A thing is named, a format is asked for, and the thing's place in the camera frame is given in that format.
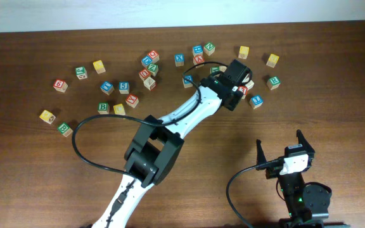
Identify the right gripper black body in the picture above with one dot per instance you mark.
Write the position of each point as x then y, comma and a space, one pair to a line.
291, 178

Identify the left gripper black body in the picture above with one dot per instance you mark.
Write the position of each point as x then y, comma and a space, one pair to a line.
236, 101

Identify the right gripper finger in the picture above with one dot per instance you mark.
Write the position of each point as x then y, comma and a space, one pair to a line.
302, 140
261, 159

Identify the yellow C block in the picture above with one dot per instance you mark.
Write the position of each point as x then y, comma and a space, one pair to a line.
119, 109

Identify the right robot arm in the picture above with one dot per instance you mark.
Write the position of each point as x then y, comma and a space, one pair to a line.
307, 202

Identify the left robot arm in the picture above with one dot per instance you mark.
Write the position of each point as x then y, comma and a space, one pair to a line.
154, 149

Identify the red 3 block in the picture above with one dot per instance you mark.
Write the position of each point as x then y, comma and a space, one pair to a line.
244, 90

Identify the yellow 8 block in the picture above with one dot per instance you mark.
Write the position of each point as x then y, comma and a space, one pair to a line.
222, 68

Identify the green V block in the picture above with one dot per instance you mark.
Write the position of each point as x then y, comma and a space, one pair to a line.
214, 69

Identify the plain wood O block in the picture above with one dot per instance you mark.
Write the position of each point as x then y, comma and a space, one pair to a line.
249, 84

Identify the blue L block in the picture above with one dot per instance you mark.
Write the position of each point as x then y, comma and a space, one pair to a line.
256, 101

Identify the yellow block upper middle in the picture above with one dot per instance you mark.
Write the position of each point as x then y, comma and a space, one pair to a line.
243, 52

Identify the red A block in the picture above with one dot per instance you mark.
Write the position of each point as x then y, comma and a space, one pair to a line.
198, 60

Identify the green N block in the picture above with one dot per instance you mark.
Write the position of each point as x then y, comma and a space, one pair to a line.
209, 48

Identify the blue P block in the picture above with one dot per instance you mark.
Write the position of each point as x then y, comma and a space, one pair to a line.
187, 81

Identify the blue H block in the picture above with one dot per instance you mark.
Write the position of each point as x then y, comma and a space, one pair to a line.
197, 50

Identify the green R block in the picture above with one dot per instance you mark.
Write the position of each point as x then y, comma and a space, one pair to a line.
273, 83

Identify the yellow block upper right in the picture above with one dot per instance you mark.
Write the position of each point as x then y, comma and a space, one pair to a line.
272, 60

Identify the blue X block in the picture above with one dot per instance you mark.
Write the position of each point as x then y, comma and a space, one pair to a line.
179, 59

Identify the green Z block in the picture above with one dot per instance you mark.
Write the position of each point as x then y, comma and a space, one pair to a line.
153, 69

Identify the plain wood red-edged block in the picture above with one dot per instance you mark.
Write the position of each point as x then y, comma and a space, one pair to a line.
150, 83

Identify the red Q block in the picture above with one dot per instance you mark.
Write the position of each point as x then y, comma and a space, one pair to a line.
154, 56

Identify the red U block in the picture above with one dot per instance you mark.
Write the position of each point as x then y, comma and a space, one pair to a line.
144, 74

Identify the blue D block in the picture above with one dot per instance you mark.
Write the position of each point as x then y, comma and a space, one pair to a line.
146, 61

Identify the red Y block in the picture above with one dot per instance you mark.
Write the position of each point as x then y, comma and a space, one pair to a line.
132, 100

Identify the blue 5 block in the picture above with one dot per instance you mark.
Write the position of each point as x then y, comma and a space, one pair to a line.
124, 87

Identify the blue T block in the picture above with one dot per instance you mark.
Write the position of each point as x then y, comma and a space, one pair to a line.
107, 88

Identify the green B block upper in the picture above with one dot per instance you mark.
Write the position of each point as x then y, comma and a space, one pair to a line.
103, 108

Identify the green b block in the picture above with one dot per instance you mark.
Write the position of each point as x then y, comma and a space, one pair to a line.
103, 108
64, 129

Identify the yellow block upper left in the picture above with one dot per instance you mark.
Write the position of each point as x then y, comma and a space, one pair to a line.
99, 67

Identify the green J block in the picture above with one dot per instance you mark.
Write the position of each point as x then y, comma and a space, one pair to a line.
81, 72

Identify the red 6 block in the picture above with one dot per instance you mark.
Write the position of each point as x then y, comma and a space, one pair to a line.
60, 85

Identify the green B block lower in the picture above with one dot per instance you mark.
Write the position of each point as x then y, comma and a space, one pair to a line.
64, 129

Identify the yellow block far left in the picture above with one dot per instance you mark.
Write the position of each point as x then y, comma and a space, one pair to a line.
47, 117

